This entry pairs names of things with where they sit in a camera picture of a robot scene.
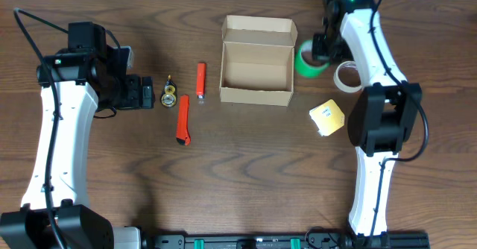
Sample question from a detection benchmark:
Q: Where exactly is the green tape roll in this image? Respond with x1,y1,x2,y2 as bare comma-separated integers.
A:
294,40,330,78

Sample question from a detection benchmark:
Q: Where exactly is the orange utility knife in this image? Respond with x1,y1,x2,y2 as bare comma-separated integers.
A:
176,95,191,145

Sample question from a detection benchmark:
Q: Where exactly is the yellow sticky note pad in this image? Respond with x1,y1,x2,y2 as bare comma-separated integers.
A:
309,99,345,136

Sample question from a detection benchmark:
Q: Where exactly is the cardboard box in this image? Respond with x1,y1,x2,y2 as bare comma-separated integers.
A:
219,15,297,107

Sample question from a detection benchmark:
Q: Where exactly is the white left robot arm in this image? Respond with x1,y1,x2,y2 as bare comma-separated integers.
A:
1,22,155,248

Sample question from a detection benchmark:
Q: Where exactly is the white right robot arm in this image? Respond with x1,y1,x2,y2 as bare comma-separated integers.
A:
312,0,429,240

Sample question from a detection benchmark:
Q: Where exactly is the beige masking tape roll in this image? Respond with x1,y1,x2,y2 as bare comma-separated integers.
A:
333,61,362,93

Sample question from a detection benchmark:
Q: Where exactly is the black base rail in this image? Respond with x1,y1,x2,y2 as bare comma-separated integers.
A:
153,230,431,249

